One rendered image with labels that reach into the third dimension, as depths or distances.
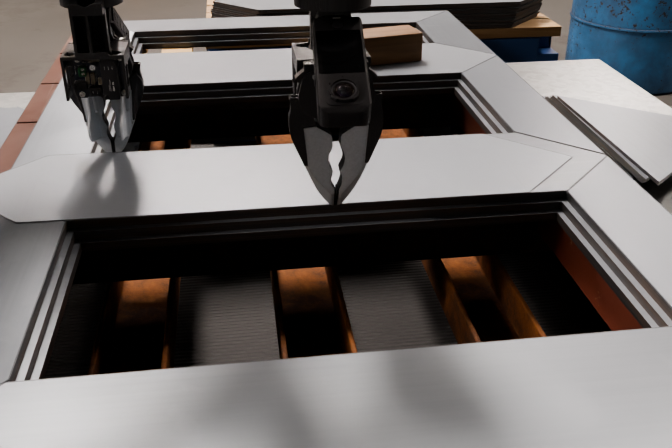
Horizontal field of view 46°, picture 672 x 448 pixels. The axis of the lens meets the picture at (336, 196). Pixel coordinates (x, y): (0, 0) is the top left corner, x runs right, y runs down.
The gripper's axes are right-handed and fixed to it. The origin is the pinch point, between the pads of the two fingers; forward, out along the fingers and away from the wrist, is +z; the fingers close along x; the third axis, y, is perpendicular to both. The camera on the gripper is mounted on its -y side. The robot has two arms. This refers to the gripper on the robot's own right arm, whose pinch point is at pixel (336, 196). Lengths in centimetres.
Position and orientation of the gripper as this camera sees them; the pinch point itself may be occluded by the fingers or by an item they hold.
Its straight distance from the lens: 78.9
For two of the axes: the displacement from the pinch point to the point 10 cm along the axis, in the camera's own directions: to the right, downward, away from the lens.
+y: -1.3, -4.4, 8.9
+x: -9.9, 0.6, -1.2
